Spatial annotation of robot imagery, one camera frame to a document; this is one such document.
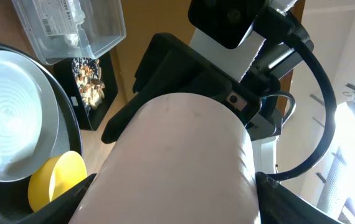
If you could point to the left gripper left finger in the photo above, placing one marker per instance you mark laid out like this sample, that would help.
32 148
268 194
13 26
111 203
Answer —
61 209

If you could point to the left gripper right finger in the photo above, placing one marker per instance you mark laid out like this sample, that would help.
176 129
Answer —
278 205

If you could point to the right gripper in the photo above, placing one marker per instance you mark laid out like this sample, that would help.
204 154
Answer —
171 66

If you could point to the yellow bowl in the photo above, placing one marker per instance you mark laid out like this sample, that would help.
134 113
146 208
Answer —
55 177

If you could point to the food scraps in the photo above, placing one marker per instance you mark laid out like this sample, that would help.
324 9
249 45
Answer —
87 74

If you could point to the pink cup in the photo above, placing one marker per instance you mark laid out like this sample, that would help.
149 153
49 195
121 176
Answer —
183 158

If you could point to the white napkin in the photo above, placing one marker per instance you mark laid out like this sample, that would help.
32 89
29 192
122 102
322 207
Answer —
68 17

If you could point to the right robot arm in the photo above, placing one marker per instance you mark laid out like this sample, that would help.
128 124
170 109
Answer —
275 59

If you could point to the black rectangular tray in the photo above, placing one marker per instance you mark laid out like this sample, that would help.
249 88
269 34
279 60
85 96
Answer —
91 120

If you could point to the round black tray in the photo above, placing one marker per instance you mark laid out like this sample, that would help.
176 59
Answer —
14 205

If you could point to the grey ceramic plate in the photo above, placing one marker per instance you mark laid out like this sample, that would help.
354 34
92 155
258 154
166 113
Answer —
29 117

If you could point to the clear plastic bin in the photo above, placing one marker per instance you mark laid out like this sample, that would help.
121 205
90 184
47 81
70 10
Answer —
102 29

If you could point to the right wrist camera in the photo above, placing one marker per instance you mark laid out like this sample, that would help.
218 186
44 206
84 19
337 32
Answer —
224 33

